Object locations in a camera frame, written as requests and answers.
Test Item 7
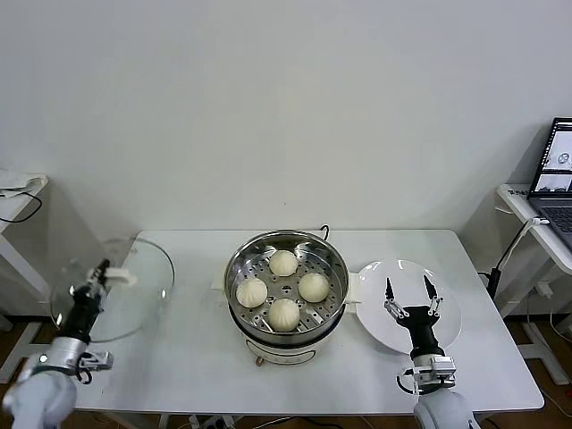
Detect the glass lid with cream handle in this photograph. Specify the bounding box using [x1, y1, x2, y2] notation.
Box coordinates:
[49, 236, 176, 344]

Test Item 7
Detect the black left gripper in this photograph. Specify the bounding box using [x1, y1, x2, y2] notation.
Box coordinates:
[59, 257, 113, 344]

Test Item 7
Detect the white steamed baozi bun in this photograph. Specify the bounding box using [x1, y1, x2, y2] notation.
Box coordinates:
[267, 298, 301, 332]
[297, 272, 331, 303]
[235, 277, 268, 309]
[268, 248, 298, 277]

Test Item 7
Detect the stainless steel steamer basket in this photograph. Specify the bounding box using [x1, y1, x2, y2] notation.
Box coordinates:
[211, 231, 361, 339]

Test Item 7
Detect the black power adapter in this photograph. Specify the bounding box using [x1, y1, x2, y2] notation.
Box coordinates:
[478, 265, 501, 299]

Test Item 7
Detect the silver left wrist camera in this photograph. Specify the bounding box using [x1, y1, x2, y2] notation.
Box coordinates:
[81, 349, 114, 373]

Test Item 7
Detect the grey laptop computer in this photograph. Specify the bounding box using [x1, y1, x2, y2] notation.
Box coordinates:
[526, 116, 572, 251]

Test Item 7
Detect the white round plate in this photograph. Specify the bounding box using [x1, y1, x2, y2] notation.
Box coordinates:
[354, 257, 462, 357]

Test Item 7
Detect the thin black cable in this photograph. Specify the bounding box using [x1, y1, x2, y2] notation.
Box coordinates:
[0, 189, 43, 223]

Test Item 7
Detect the white cloth bag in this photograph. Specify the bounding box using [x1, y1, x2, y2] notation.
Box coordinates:
[0, 168, 49, 202]

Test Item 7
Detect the white laptop charging cable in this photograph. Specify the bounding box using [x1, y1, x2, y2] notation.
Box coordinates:
[498, 215, 551, 272]

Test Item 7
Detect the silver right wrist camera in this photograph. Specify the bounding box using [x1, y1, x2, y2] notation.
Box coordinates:
[411, 355, 458, 386]

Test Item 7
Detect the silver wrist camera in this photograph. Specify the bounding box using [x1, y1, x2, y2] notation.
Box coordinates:
[411, 355, 458, 386]
[81, 349, 114, 373]

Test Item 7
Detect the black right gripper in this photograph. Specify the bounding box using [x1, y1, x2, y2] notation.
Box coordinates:
[383, 275, 444, 358]

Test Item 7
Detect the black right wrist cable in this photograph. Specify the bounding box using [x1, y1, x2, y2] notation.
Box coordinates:
[395, 366, 422, 395]

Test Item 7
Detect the white side table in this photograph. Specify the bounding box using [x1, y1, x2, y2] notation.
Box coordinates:
[491, 182, 572, 385]
[0, 172, 93, 385]

